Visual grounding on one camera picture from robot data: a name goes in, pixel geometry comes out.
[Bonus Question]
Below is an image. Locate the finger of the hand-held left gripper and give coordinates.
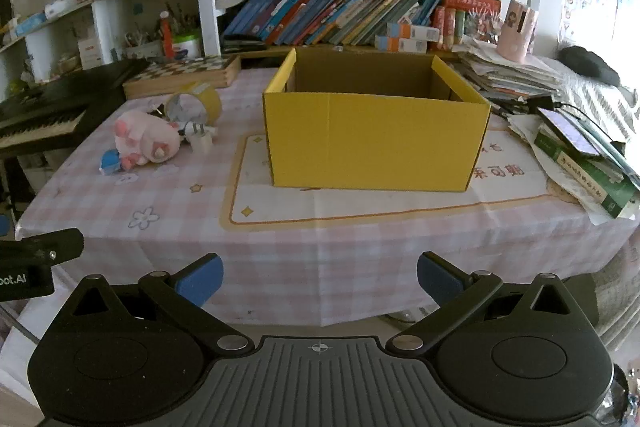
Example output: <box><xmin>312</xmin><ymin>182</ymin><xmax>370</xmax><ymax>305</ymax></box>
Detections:
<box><xmin>0</xmin><ymin>228</ymin><xmax>84</xmax><ymax>266</ymax></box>

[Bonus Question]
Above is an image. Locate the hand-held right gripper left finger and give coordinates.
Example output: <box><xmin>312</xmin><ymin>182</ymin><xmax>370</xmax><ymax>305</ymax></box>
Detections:
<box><xmin>60</xmin><ymin>253</ymin><xmax>254</xmax><ymax>356</ymax></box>

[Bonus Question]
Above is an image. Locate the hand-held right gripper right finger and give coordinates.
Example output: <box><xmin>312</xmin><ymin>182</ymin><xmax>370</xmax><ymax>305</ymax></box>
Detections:
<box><xmin>387</xmin><ymin>251</ymin><xmax>581</xmax><ymax>356</ymax></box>

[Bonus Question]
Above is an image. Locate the small blue toy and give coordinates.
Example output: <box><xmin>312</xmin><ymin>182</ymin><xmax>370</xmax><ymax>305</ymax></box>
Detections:
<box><xmin>100</xmin><ymin>149</ymin><xmax>126</xmax><ymax>176</ymax></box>

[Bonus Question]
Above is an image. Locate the pink plush toy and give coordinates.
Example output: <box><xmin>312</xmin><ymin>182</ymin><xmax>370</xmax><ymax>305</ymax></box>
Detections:
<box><xmin>114</xmin><ymin>109</ymin><xmax>184</xmax><ymax>166</ymax></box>

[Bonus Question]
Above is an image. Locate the grey striped cylinder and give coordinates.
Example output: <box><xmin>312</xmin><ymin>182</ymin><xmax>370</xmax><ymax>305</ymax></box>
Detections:
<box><xmin>177</xmin><ymin>122</ymin><xmax>219</xmax><ymax>140</ymax></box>

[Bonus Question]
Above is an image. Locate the yellow cardboard box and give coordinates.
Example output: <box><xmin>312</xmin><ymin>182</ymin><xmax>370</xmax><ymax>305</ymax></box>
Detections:
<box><xmin>263</xmin><ymin>48</ymin><xmax>492</xmax><ymax>192</ymax></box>

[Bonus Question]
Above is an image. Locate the yellow tape roll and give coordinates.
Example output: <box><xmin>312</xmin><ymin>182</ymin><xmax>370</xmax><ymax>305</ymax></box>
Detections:
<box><xmin>165</xmin><ymin>82</ymin><xmax>222</xmax><ymax>128</ymax></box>

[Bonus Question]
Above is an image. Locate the pink checked tablecloth desktop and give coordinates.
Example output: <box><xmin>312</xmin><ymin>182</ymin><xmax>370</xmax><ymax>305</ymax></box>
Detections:
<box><xmin>15</xmin><ymin>54</ymin><xmax>640</xmax><ymax>329</ymax></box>

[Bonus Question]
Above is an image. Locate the black keyboard piano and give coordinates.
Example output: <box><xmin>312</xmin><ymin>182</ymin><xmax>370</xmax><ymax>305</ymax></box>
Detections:
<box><xmin>0</xmin><ymin>59</ymin><xmax>147</xmax><ymax>148</ymax></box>

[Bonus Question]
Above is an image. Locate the thick green book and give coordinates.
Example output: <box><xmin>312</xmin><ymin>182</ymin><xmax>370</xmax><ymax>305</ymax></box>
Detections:
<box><xmin>534</xmin><ymin>127</ymin><xmax>639</xmax><ymax>219</ymax></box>

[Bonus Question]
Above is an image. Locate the checkered chess box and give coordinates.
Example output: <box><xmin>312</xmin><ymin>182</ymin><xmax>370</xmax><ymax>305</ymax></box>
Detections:
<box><xmin>122</xmin><ymin>55</ymin><xmax>242</xmax><ymax>100</ymax></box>

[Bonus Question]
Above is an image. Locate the stack of papers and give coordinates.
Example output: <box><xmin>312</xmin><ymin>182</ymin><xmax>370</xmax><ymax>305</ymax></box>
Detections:
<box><xmin>452</xmin><ymin>39</ymin><xmax>566</xmax><ymax>114</ymax></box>

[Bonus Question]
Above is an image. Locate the green and white jar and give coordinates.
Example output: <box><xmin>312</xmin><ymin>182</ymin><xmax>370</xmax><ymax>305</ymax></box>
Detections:
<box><xmin>170</xmin><ymin>33</ymin><xmax>203</xmax><ymax>60</ymax></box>

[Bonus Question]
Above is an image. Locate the red boxed book set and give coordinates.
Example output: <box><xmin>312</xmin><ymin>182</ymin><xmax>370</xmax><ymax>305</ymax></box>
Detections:
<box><xmin>432</xmin><ymin>5</ymin><xmax>501</xmax><ymax>44</ymax></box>

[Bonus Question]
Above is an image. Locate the pink pen holder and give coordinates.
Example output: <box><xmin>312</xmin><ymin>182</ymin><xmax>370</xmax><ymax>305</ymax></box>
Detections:
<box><xmin>496</xmin><ymin>0</ymin><xmax>540</xmax><ymax>58</ymax></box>

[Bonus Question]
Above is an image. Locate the black cloth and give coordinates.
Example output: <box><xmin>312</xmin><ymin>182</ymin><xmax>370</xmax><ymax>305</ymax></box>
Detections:
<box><xmin>557</xmin><ymin>46</ymin><xmax>621</xmax><ymax>86</ymax></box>

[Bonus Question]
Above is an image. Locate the flat red box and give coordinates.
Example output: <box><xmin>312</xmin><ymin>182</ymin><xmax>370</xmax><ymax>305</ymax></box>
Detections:
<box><xmin>442</xmin><ymin>0</ymin><xmax>501</xmax><ymax>12</ymax></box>

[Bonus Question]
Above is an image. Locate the long row of leaning books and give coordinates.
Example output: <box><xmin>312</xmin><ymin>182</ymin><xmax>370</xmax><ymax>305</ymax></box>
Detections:
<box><xmin>222</xmin><ymin>0</ymin><xmax>443</xmax><ymax>47</ymax></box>

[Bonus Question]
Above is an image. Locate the smartphone with cable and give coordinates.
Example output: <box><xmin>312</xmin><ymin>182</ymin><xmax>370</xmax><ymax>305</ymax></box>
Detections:
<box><xmin>537</xmin><ymin>107</ymin><xmax>601</xmax><ymax>156</ymax></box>

